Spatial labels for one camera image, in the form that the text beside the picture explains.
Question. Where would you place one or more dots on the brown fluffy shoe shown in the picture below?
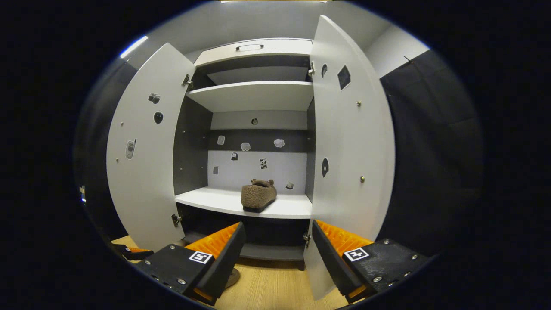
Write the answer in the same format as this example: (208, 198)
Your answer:
(258, 196)
(233, 277)

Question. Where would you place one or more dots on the white cabinet drawer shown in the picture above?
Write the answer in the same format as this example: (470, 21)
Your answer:
(284, 49)

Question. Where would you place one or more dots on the white shoe cabinet door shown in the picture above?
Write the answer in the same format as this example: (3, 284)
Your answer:
(353, 142)
(146, 193)

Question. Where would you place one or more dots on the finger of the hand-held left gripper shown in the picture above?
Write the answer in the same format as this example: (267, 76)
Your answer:
(129, 253)

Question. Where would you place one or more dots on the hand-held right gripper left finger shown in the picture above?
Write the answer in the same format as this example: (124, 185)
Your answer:
(226, 262)

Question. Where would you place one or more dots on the ceiling light panel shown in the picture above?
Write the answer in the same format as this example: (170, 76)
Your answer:
(133, 46)

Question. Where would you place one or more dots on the white cabinet shelf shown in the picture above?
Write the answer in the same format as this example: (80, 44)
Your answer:
(215, 200)
(254, 97)

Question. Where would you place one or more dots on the white shoe cabinet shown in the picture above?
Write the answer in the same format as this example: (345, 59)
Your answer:
(258, 170)

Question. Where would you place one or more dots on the black backdrop cloth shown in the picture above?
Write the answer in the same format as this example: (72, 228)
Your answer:
(434, 150)

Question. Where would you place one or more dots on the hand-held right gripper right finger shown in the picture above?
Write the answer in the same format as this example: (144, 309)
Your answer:
(331, 262)

